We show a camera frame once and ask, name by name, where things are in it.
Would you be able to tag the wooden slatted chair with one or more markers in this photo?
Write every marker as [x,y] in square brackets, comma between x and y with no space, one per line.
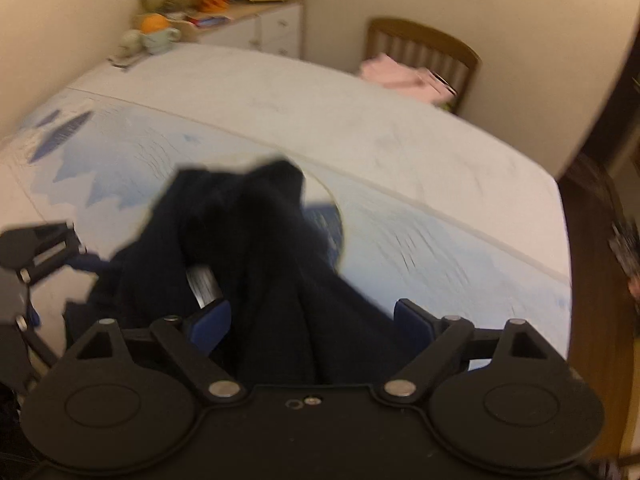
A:
[421,46]

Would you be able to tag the pale green mug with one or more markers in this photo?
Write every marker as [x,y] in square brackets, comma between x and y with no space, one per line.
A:
[161,41]

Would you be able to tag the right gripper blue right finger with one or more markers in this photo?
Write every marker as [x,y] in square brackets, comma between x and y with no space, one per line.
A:
[417,326]

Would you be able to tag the pink clothes on chair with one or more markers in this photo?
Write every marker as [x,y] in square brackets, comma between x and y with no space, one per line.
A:
[420,84]

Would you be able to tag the navy blue t-shirt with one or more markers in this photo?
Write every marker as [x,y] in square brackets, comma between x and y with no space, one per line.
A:
[294,320]

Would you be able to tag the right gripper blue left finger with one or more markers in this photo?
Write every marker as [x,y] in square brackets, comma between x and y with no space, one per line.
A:
[208,326]

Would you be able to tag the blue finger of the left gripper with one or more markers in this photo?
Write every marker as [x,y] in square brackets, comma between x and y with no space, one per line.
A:
[89,263]

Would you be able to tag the white drawer cabinet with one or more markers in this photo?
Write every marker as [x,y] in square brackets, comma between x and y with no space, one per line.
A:
[276,28]

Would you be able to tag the orange fruit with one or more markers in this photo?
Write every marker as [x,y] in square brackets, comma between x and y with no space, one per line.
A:
[153,22]

